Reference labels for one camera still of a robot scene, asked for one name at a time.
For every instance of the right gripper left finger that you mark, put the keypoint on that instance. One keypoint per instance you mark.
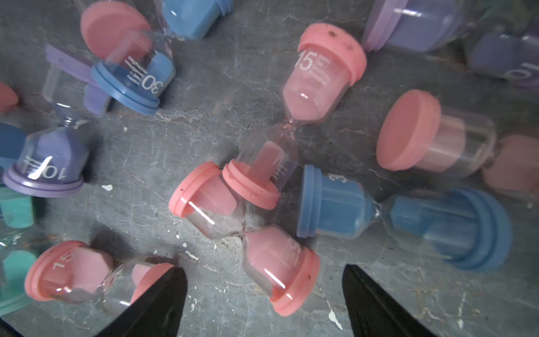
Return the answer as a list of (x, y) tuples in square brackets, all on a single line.
[(157, 312)]

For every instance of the purple hourglass by bag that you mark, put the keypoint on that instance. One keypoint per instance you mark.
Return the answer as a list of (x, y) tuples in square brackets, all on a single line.
[(417, 26)]

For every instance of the green hourglass lower left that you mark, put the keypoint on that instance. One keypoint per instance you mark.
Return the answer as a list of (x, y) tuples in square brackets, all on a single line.
[(17, 215)]

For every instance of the purple hourglass centre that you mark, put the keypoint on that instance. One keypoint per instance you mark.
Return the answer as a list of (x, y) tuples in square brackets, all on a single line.
[(52, 161)]

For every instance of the pink hourglass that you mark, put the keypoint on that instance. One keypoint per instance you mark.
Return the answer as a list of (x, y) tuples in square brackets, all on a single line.
[(8, 98), (419, 132), (73, 272), (276, 262), (104, 24)]

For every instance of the blue hourglass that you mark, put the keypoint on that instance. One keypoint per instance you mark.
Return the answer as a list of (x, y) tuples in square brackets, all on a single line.
[(468, 229), (141, 66)]

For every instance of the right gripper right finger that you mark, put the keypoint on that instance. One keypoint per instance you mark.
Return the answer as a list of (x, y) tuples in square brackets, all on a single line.
[(372, 311)]

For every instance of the blue hourglass centre right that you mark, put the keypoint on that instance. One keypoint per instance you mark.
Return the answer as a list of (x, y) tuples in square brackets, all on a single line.
[(468, 229)]

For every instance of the pink hourglass number fifteen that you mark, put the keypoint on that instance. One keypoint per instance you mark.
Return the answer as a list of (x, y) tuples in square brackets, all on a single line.
[(330, 61)]

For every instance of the blue hourglass upper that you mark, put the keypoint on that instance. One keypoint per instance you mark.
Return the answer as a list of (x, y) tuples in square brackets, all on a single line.
[(141, 66)]

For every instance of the purple hourglass right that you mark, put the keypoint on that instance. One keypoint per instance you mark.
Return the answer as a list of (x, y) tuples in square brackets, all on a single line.
[(508, 57)]

